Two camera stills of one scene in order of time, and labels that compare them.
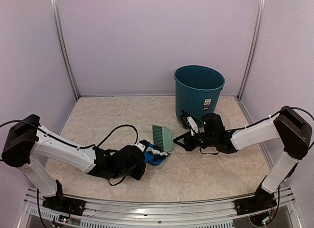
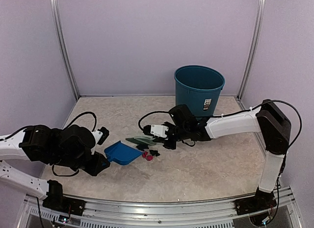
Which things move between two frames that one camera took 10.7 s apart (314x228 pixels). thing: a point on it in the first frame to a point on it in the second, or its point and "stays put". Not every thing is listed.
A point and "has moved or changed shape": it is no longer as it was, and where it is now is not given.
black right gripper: [188, 145] to [171, 145]
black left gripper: [138, 175] to [99, 160]
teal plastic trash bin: [198, 88] stays put
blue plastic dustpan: [153, 159] has moved or changed shape
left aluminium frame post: [57, 23] stays put
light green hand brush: [163, 138] has moved or changed shape
